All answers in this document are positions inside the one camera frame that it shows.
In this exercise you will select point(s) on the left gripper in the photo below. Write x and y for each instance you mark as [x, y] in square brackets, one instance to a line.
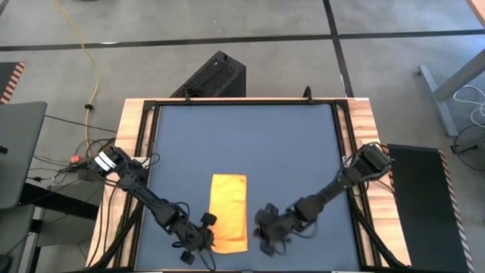
[191, 235]

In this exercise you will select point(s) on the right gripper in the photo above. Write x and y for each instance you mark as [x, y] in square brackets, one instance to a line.
[276, 225]

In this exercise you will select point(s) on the yellow microfibre towel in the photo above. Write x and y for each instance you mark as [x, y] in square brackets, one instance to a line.
[227, 204]

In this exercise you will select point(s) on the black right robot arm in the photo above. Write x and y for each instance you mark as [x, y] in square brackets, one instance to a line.
[341, 182]

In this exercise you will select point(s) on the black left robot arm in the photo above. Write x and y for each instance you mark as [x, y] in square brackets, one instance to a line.
[144, 193]

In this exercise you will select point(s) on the blue-grey table mat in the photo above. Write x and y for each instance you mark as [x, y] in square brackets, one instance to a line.
[246, 144]

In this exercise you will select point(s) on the black power box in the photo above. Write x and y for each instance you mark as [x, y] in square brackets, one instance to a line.
[84, 175]

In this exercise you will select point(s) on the orange power plug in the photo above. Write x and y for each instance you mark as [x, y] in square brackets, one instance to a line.
[76, 159]

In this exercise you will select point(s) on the black striped-edge floor mat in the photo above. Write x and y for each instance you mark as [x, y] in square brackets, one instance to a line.
[9, 76]
[417, 208]

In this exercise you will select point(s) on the black computer tower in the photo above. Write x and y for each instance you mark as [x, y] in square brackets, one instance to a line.
[216, 77]

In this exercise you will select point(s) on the black round stand base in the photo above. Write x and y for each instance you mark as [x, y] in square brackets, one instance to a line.
[471, 148]

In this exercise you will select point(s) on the grey metal desk leg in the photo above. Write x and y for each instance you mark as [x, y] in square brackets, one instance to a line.
[454, 81]

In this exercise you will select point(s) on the wooden desk corner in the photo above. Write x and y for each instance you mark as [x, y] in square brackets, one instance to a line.
[479, 9]

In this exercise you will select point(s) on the black metal table frame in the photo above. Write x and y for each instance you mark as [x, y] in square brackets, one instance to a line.
[246, 102]

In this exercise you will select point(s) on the black frame hook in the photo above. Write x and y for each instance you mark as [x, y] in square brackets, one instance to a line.
[308, 95]
[186, 96]

